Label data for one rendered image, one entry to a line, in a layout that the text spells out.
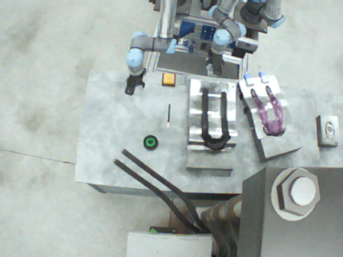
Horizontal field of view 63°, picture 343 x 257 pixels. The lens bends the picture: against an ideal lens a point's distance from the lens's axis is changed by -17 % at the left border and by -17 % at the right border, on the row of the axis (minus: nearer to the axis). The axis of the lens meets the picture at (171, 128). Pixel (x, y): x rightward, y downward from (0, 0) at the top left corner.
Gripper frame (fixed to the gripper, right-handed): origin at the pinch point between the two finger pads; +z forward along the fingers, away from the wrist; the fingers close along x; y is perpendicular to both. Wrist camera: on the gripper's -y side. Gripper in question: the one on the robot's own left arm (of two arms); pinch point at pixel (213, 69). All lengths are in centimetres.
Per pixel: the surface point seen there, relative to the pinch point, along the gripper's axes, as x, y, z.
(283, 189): 13, -80, -109
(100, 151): 66, -40, 15
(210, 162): 6, -51, 9
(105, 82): 63, 2, 15
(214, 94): -0.1, -13.1, 6.1
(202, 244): 22, -92, -52
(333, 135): -80, -42, 9
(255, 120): -22.3, -29.6, 6.3
